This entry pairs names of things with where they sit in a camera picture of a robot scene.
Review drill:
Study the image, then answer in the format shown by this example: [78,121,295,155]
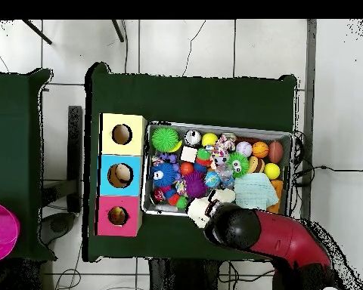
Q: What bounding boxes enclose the orange basketball toy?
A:
[252,141,270,159]

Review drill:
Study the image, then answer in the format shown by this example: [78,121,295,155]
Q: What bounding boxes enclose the plain green spiky ball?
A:
[150,125,182,153]

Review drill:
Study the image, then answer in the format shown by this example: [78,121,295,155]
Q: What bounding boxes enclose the white baseball toy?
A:
[235,141,253,158]

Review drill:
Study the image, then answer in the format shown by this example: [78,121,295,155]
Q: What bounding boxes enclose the small silver can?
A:
[184,129,202,147]

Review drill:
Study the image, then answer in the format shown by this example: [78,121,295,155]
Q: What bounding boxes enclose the brown rubber ball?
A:
[268,141,285,165]

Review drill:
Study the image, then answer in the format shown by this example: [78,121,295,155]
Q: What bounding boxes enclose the dark blue spiky ball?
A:
[151,162,180,189]

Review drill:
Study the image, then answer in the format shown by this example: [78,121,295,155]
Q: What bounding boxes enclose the dark green side table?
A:
[0,68,55,261]

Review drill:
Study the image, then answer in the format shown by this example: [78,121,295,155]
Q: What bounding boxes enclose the black flat panel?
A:
[67,105,84,214]

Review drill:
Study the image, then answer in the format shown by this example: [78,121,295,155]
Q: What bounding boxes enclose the mint green cloth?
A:
[233,173,280,211]

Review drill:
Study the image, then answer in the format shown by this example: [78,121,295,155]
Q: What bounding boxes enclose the purple spiky toy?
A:
[182,171,209,200]

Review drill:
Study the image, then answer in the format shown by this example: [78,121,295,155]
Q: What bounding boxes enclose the wooden box three holes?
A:
[96,113,148,238]

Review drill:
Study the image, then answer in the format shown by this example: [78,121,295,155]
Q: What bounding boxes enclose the shallow wire mesh bin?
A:
[141,123,294,224]

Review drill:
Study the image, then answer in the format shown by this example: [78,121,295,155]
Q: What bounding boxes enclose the magenta round disc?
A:
[0,202,21,264]

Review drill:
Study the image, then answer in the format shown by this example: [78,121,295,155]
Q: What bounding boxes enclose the pale yellow cloth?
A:
[187,188,237,230]

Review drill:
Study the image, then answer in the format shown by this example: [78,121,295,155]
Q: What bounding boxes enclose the black tripod leg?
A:
[111,19,125,43]
[22,19,52,45]

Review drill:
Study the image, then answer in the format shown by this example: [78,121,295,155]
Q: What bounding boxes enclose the yellow ball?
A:
[201,132,219,147]

